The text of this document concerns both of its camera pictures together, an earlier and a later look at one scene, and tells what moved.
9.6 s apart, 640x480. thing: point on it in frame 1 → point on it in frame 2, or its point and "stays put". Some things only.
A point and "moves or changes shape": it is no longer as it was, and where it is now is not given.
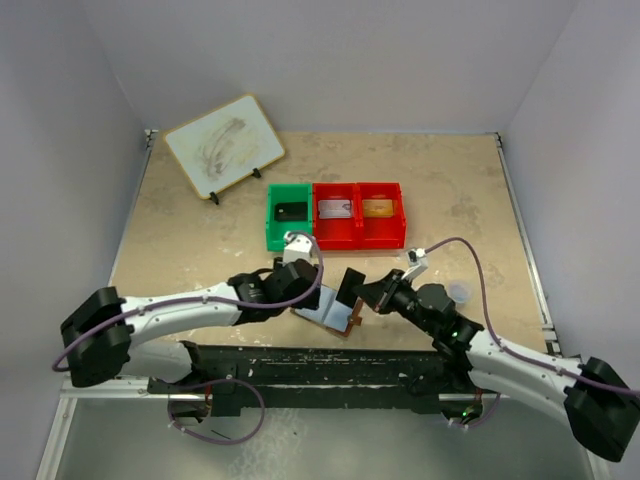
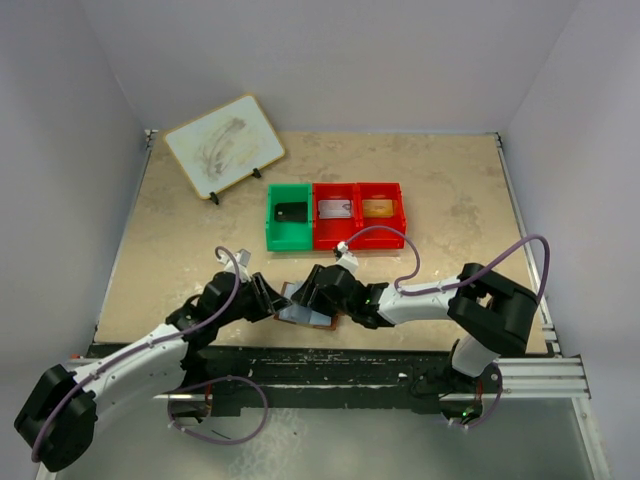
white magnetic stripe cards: x=334 y=208 stays put
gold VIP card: x=378 y=207 stays put
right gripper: x=379 y=294 → x=305 y=294
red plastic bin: x=382 y=220 stays put
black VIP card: x=290 y=211 stays put
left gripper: x=278 y=262 → x=272 y=299
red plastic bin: x=336 y=216 stays put
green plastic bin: x=289 y=208 stays put
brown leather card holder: x=331 y=313 moves or changes shape
